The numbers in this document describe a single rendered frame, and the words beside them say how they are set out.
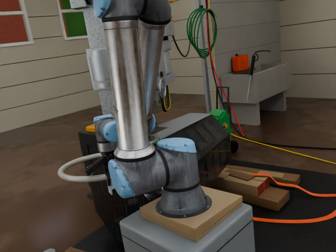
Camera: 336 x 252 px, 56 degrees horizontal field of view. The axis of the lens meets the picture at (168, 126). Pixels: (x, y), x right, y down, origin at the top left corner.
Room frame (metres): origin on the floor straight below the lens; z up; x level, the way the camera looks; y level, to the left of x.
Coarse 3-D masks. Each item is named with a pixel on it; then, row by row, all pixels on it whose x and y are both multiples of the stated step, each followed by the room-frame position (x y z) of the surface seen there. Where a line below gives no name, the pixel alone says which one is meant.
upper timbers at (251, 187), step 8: (224, 168) 2.96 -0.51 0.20; (232, 176) 2.76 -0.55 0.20; (256, 176) 2.69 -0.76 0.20; (264, 176) 2.66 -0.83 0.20; (216, 184) 2.79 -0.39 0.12; (224, 184) 2.73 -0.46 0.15; (232, 184) 2.67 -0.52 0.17; (240, 184) 2.61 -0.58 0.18; (248, 184) 2.55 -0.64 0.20; (256, 184) 2.53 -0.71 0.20; (264, 184) 2.59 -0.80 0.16; (248, 192) 2.55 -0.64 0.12; (256, 192) 2.50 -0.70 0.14
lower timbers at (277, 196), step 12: (240, 168) 3.16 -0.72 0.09; (252, 168) 3.11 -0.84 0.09; (276, 180) 2.82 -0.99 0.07; (288, 180) 2.74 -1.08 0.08; (240, 192) 2.61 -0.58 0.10; (264, 192) 2.55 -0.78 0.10; (276, 192) 2.52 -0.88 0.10; (288, 192) 2.52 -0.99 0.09; (264, 204) 2.44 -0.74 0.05; (276, 204) 2.36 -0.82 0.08
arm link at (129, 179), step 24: (96, 0) 1.04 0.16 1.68; (120, 0) 1.00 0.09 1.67; (144, 0) 1.04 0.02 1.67; (120, 24) 1.01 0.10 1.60; (120, 48) 1.01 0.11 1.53; (120, 72) 1.02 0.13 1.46; (120, 96) 1.02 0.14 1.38; (144, 96) 1.07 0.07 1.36; (120, 120) 1.03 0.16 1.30; (144, 120) 1.05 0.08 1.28; (120, 144) 1.04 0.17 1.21; (144, 144) 1.04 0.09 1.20; (120, 168) 1.01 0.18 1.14; (144, 168) 1.02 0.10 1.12; (120, 192) 1.01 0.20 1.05; (144, 192) 1.04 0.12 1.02
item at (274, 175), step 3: (261, 171) 2.98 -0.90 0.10; (264, 171) 2.97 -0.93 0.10; (267, 171) 2.96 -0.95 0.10; (270, 174) 2.88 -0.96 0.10; (273, 174) 2.88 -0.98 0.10; (276, 174) 2.87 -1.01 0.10; (279, 174) 2.86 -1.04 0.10; (282, 174) 2.85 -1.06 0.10; (273, 177) 2.83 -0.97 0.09; (276, 177) 2.82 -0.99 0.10; (279, 177) 2.80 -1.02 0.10
